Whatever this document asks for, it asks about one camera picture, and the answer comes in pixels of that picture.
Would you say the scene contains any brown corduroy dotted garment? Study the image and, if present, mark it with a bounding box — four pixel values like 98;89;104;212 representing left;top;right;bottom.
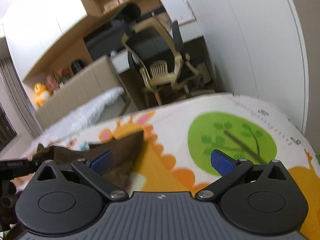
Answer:
32;131;144;189

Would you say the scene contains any cartoon animal play mat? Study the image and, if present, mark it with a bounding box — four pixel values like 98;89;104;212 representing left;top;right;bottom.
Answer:
26;94;319;239

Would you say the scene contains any yellow duck plush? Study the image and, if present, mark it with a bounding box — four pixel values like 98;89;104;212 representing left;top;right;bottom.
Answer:
34;83;51;107

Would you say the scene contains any beige padded headboard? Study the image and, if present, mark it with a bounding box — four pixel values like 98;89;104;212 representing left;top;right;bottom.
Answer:
35;56;124;129

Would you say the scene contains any pink bunny plush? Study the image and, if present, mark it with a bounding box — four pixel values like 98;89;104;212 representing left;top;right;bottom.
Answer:
46;75;60;94

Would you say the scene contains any potted plant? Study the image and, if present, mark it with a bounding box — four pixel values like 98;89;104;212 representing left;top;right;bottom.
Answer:
57;68;71;83

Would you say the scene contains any beige office chair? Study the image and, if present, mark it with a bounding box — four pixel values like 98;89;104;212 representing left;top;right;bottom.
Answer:
121;17;215;106

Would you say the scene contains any black monitor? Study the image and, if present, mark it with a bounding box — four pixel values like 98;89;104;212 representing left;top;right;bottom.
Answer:
83;20;125;61

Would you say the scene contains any white wardrobe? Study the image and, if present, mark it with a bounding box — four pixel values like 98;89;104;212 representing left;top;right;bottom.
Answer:
187;0;309;132

